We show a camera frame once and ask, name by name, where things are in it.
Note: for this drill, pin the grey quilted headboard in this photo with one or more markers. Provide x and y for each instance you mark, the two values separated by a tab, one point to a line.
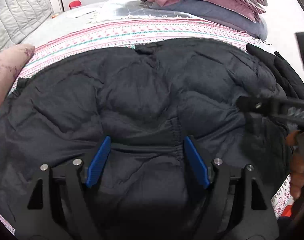
19	18

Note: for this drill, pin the small red container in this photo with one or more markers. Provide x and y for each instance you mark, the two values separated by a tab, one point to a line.
74	4

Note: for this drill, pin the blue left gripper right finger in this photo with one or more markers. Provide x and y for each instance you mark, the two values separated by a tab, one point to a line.
198	166

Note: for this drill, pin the black puffer jacket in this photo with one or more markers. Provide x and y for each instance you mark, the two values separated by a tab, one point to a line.
146	99

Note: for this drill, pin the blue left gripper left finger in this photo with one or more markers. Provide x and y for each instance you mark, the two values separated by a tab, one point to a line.
95	166

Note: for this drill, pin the person right hand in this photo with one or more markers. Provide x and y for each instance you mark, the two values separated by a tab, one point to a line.
297	165

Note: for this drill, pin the red gift box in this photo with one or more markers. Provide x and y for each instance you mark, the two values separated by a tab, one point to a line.
287	211

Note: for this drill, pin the pink floral pillow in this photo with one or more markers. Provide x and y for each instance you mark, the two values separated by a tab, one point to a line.
12	60

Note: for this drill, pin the folded black garment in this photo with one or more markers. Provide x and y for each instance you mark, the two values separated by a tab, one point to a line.
284	74

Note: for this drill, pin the blue grey folded blanket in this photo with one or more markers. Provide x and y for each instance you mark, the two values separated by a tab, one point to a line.
219	15

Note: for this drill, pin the patterned red green bedspread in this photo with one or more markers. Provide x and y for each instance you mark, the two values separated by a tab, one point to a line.
129	32

